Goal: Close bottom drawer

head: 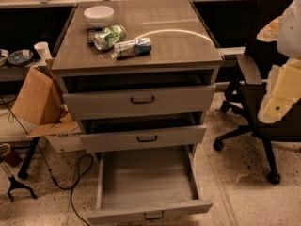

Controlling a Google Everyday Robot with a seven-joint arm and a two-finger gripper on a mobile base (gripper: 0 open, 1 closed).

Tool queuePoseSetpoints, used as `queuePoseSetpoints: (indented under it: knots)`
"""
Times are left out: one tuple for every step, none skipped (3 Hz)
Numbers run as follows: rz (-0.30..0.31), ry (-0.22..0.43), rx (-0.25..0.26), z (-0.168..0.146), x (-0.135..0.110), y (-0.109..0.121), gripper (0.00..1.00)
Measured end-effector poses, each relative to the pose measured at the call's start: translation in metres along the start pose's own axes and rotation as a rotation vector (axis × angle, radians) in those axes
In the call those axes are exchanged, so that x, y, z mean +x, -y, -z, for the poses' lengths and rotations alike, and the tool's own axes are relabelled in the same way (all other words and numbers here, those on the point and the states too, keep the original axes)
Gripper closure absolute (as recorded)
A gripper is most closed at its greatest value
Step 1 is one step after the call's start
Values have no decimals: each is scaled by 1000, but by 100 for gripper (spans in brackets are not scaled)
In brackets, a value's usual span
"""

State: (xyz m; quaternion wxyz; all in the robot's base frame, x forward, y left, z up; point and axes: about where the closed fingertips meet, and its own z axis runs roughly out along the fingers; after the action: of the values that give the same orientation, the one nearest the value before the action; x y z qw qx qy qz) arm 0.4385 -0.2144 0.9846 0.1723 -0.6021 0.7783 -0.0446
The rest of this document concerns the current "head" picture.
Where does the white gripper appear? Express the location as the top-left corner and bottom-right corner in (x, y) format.
(258, 59), (301, 123)

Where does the grey bottom drawer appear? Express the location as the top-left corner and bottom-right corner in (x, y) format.
(87, 145), (213, 225)

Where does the grey drawer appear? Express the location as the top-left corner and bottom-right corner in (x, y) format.
(80, 112), (206, 153)
(87, 145), (213, 225)
(61, 73), (215, 120)

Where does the grey drawer cabinet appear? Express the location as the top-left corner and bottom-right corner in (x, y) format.
(51, 0), (225, 157)

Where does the grey middle drawer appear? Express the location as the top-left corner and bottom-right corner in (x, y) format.
(80, 112), (206, 153)

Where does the grey top drawer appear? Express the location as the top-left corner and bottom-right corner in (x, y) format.
(61, 73), (215, 120)

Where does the black office chair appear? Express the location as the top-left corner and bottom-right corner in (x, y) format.
(214, 0), (301, 184)

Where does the blue white crushed can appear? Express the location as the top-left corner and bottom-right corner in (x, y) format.
(114, 38), (151, 58)

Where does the green crushed can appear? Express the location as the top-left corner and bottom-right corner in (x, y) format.
(93, 24), (126, 51)

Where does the white bowl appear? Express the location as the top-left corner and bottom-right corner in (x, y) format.
(84, 6), (115, 28)

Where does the white printed box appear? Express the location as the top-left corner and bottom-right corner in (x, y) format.
(45, 128), (84, 153)

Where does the white paper cup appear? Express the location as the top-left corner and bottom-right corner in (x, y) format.
(34, 41), (52, 60)

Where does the brown cardboard box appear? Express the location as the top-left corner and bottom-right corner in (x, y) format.
(12, 64), (78, 138)

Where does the dark blue plate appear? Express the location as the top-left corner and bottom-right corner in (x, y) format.
(8, 49), (34, 67)

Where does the black table leg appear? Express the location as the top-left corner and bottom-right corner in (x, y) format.
(18, 137), (40, 180)

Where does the grey bowl at left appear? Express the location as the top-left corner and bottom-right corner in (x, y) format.
(0, 49), (9, 67)

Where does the brown cup on floor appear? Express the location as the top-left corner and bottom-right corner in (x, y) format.
(0, 143), (22, 167)

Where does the black stand foot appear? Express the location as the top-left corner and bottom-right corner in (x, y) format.
(0, 160), (37, 202)

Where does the black cable on floor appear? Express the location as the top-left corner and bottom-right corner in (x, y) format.
(0, 97), (95, 226)

